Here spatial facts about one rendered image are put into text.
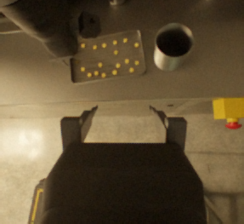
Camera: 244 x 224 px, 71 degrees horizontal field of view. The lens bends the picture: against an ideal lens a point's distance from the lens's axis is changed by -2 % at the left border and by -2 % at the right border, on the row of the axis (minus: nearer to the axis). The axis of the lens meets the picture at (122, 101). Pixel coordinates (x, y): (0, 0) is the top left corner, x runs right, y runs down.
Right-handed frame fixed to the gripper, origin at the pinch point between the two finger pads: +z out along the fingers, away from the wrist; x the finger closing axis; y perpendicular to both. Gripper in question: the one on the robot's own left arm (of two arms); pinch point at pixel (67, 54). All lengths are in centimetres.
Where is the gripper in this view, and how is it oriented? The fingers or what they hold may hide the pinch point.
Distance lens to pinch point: 41.1
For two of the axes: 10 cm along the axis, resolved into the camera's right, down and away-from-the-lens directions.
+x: -1.2, -9.8, 1.6
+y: 9.8, -1.4, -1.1
